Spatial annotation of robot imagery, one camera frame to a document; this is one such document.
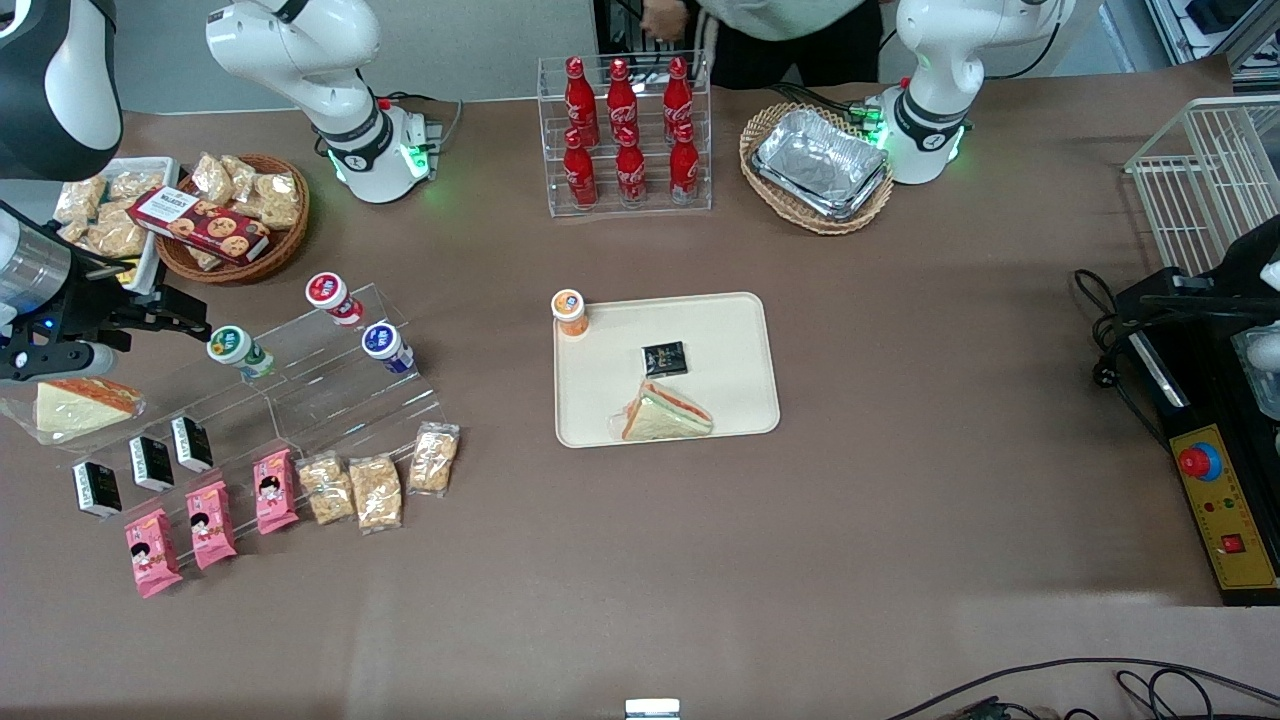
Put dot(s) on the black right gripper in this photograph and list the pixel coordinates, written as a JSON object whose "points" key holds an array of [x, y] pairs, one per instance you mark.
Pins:
{"points": [[88, 304]]}

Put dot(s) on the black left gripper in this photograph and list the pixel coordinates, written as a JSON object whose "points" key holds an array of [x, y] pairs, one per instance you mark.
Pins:
{"points": [[1229, 290]]}

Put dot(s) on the green gum bottle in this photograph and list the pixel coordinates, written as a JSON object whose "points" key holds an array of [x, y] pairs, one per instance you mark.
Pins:
{"points": [[236, 348]]}

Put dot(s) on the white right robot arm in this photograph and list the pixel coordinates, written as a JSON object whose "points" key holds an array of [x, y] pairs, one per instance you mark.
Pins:
{"points": [[300, 50]]}

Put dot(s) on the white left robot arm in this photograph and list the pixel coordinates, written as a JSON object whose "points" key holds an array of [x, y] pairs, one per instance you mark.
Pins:
{"points": [[940, 60]]}

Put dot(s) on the red gum bottle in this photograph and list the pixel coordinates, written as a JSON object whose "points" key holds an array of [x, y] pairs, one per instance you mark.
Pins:
{"points": [[330, 294]]}

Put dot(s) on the blue gum bottle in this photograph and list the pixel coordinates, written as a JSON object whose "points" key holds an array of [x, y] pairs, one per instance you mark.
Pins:
{"points": [[384, 344]]}

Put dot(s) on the orange gum bottle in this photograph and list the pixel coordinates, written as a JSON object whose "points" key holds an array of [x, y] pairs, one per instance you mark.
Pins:
{"points": [[570, 312]]}

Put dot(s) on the beige plastic tray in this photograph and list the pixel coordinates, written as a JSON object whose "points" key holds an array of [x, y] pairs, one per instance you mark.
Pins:
{"points": [[730, 380]]}

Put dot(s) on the yellow black snack pack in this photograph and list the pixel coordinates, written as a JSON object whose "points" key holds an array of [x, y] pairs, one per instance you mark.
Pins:
{"points": [[127, 273]]}

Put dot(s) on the clear rice cracker pack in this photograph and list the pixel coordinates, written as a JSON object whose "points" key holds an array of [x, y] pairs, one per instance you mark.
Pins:
{"points": [[80, 198], [70, 232], [278, 200], [115, 235], [135, 185], [376, 492], [325, 488], [242, 175], [435, 458], [212, 178], [205, 258]]}

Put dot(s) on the red cookie box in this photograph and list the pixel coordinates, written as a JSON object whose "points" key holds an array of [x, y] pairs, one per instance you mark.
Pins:
{"points": [[200, 224]]}

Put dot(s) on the white rectangular bin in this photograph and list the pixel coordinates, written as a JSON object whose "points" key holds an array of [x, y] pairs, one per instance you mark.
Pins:
{"points": [[160, 200]]}

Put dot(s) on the round wicker basket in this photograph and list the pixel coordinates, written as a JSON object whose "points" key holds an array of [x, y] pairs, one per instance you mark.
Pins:
{"points": [[800, 222], [270, 250]]}

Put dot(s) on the wrapped triangle sandwich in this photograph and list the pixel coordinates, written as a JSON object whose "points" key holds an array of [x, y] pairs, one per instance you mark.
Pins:
{"points": [[665, 415], [80, 405]]}

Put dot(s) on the small black white box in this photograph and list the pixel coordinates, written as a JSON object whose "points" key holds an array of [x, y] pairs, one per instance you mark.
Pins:
{"points": [[191, 443], [152, 462], [97, 488]]}

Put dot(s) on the clear acrylic tiered stand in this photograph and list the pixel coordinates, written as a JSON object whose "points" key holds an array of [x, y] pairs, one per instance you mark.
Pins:
{"points": [[320, 400]]}

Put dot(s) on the black yellow control box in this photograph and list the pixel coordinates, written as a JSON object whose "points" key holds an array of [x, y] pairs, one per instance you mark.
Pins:
{"points": [[1220, 500]]}

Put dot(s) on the pink cartoon snack pack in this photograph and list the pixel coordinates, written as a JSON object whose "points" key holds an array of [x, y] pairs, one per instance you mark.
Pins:
{"points": [[211, 524], [153, 552], [275, 490]]}

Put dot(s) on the aluminium foil container stack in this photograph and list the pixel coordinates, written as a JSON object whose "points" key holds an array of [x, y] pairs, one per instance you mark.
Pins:
{"points": [[820, 160]]}

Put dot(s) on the red cola bottle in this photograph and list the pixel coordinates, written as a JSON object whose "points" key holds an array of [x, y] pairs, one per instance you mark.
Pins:
{"points": [[622, 100], [630, 172], [580, 105], [678, 98], [580, 172], [684, 165]]}

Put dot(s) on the clear acrylic bottle rack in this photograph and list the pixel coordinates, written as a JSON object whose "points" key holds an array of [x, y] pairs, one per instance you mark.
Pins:
{"points": [[650, 200]]}

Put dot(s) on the small black snack packet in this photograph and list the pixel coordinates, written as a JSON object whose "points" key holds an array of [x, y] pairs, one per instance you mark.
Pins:
{"points": [[665, 357]]}

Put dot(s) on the person in dark clothes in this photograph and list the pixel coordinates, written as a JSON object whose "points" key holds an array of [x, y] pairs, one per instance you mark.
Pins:
{"points": [[780, 40]]}

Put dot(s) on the black equipment rack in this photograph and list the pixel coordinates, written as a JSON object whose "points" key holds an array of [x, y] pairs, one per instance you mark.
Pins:
{"points": [[615, 25]]}

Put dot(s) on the small white device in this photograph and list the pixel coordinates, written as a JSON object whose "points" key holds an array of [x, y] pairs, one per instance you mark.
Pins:
{"points": [[652, 710]]}

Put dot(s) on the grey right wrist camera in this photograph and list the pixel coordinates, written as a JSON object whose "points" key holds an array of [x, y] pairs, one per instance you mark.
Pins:
{"points": [[95, 360]]}

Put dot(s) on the metal shelf frame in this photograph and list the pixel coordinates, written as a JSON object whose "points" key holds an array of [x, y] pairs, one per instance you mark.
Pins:
{"points": [[1220, 30]]}

